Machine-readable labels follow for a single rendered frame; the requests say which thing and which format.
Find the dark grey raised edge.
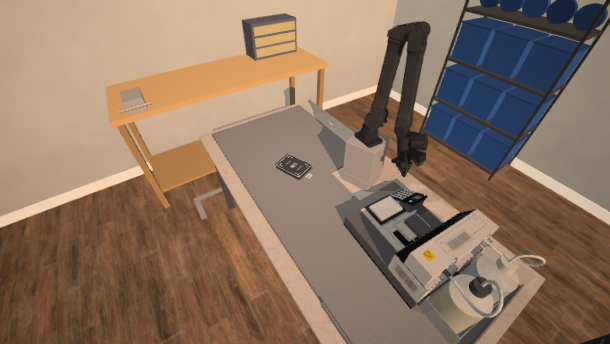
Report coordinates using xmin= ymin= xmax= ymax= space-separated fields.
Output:
xmin=321 ymin=284 xmax=524 ymax=344

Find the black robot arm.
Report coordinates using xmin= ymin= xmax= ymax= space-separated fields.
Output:
xmin=355 ymin=21 xmax=431 ymax=167

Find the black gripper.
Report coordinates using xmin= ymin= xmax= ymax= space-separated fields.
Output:
xmin=391 ymin=148 xmax=413 ymax=177

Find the white multiwell plate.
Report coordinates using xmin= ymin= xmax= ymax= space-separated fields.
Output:
xmin=369 ymin=196 xmax=403 ymax=221

